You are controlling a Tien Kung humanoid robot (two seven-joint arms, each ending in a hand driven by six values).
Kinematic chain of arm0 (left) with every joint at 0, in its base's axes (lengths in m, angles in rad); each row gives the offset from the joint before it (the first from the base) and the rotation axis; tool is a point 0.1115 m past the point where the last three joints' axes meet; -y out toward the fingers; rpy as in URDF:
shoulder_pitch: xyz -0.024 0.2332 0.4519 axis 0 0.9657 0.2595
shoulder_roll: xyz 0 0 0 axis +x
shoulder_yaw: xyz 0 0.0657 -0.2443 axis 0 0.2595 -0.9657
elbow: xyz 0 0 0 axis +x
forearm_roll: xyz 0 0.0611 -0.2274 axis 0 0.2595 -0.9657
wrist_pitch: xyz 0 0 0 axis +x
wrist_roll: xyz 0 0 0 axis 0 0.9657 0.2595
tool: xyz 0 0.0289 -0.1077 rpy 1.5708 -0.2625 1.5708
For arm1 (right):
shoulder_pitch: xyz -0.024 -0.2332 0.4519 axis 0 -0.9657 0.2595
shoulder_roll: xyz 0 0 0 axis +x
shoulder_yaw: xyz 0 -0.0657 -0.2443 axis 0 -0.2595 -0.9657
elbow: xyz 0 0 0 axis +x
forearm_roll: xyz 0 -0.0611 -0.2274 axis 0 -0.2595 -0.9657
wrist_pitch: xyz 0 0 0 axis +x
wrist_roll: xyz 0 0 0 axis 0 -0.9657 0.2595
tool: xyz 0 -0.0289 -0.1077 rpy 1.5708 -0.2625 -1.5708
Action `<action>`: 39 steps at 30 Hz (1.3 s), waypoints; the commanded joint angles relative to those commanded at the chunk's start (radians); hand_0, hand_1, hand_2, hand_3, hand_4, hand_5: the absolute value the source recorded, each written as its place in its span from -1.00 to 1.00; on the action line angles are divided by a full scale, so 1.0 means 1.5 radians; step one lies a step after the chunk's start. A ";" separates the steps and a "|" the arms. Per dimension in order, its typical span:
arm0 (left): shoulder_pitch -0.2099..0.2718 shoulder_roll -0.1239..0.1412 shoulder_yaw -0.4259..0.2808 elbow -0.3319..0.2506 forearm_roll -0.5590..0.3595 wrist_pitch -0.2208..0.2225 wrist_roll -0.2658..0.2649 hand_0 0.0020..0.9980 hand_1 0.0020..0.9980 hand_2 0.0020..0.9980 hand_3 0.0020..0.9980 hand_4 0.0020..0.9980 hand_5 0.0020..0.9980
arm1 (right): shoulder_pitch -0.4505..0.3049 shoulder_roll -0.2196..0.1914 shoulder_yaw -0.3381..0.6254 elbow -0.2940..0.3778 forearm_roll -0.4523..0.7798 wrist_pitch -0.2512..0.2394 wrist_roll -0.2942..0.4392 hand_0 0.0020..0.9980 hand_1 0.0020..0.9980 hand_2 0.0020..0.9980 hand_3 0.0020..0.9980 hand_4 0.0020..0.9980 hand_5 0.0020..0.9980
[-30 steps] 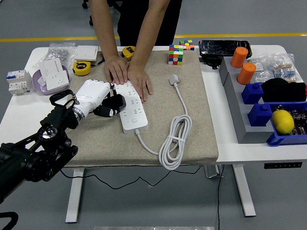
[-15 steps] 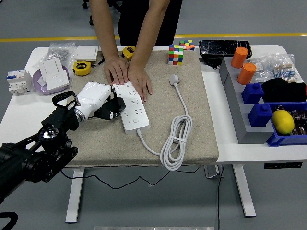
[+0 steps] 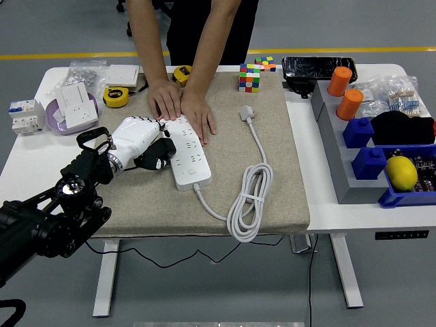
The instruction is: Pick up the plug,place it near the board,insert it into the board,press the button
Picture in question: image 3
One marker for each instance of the person's left hand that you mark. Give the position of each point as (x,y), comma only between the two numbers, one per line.
(197,114)

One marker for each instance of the person's right hand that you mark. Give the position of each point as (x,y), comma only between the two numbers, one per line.
(165,100)

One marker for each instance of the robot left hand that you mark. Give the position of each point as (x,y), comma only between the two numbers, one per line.
(134,136)

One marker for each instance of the black plug adapter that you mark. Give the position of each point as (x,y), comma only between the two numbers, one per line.
(167,146)

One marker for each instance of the white power strip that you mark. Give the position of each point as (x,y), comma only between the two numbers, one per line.
(190,163)

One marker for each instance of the person's right forearm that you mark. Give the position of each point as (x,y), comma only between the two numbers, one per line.
(146,41)

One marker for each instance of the person's left forearm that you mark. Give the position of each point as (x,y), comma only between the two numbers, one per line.
(211,44)

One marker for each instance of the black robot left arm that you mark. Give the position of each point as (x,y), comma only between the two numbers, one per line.
(34,225)

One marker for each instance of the yellow tape measure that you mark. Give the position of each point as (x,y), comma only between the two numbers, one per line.
(116,97)
(182,73)

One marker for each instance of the large Rubik's cube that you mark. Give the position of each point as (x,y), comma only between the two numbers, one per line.
(249,78)

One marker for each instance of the beige fabric mat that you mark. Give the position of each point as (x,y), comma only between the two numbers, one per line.
(153,204)

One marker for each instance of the person's body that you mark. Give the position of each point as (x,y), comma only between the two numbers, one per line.
(180,30)

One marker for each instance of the purple bowl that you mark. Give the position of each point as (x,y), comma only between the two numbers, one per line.
(58,128)

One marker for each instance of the white paper scrap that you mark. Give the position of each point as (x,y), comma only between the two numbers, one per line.
(58,117)

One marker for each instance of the clear bag of screws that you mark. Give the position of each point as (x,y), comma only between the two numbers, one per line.
(81,75)

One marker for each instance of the small Rubik's cube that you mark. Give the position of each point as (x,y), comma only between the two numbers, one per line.
(267,63)

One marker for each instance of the black office chair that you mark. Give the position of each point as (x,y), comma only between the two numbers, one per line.
(120,7)

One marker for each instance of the white circuit breaker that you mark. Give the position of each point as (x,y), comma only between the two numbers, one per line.
(25,117)

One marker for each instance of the black plastic-wrapped tray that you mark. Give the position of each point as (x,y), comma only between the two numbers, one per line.
(316,66)

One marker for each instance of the orange cylinder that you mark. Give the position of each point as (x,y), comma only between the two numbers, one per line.
(339,81)
(350,105)

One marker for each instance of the white table leg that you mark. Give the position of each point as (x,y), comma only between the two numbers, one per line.
(347,272)
(104,289)

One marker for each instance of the grey stepped block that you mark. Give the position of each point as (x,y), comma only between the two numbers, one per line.
(340,177)

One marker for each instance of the blue block with knob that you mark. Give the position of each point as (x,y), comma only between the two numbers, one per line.
(357,133)
(368,163)

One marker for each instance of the clear bag of small parts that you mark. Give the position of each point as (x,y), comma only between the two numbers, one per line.
(371,100)

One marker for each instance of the black cloth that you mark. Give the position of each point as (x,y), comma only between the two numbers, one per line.
(402,127)

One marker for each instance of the clear bag of resistors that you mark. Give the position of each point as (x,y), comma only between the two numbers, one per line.
(407,100)

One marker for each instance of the yellow lemon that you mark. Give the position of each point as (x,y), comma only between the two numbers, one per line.
(401,173)

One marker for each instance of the blue plastic bin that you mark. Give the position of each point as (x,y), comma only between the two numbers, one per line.
(402,199)

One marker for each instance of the bag of dark components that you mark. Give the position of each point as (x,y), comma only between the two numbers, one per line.
(425,170)

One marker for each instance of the black table control panel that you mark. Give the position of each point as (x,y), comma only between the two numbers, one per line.
(402,235)

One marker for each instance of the white wall switch box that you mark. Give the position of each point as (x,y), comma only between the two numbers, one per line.
(121,75)

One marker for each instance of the white wall socket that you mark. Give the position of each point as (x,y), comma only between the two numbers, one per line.
(81,114)

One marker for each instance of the white switch plate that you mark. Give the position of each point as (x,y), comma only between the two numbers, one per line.
(73,95)

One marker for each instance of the grey metal bracket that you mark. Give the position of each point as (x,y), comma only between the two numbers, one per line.
(301,243)

